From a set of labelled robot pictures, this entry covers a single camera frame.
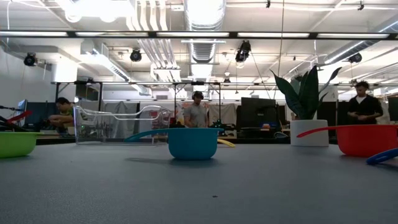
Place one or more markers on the teal measuring cup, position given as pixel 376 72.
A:
pixel 191 144

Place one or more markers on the yellow measuring cup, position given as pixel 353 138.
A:
pixel 227 143

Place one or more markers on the red measuring cup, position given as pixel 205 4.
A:
pixel 367 141

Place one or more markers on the green measuring cup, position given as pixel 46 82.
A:
pixel 15 144

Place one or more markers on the blue measuring cup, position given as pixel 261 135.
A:
pixel 381 157

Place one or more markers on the clear plastic basket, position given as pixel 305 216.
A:
pixel 93 133

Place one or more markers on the person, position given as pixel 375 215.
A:
pixel 63 115
pixel 365 107
pixel 196 115

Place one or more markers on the black monitor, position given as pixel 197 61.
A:
pixel 393 109
pixel 258 112

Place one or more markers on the black ceiling spotlight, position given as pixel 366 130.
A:
pixel 355 58
pixel 30 59
pixel 136 56
pixel 243 51

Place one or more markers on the green plant in white pot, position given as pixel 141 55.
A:
pixel 309 133

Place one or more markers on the small lit monitor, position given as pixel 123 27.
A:
pixel 21 105

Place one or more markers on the black and red device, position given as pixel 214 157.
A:
pixel 18 116

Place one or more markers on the silver ceiling air duct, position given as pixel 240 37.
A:
pixel 203 49

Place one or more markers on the black aluminium rig frame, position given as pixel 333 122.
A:
pixel 258 140

